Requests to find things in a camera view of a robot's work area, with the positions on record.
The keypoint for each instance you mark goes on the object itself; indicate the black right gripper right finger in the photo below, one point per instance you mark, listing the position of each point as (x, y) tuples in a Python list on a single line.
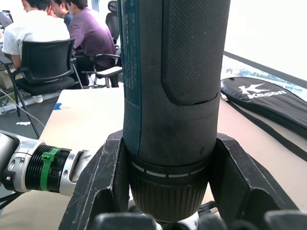
[(239, 182)]

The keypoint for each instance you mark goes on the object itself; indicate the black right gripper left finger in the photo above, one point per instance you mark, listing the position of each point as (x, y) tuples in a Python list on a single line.
[(96, 182)]

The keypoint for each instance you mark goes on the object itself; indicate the dark green electric screwdriver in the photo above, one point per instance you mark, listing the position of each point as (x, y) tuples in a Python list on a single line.
[(172, 95)]

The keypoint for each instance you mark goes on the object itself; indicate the blue tape piece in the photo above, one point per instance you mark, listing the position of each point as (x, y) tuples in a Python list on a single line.
[(58, 106)]

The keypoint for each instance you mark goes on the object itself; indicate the black Kason racket bag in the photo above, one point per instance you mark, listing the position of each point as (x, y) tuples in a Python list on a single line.
[(271, 100)]

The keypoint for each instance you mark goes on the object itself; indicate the white paper scrap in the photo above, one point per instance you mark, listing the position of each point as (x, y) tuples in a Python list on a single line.
[(23, 123)]

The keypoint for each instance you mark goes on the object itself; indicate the black office chair with armrests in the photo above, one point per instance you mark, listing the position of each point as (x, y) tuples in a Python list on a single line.
[(105, 70)]

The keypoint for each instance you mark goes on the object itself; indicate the black mesh back chair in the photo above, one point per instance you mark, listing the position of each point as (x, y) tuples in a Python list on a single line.
[(48, 62)]

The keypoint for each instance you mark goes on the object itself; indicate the person in purple shirt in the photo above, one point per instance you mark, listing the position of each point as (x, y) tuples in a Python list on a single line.
[(93, 36)]

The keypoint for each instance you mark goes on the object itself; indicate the black high-back office chair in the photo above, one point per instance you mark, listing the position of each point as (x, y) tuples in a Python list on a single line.
[(112, 21)]

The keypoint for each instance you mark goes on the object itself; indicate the person in white shirt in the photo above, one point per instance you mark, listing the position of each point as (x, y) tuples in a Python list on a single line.
[(36, 26)]

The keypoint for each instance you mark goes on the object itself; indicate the person in dark blue shirt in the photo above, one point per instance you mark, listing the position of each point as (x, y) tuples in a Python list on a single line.
[(62, 12)]

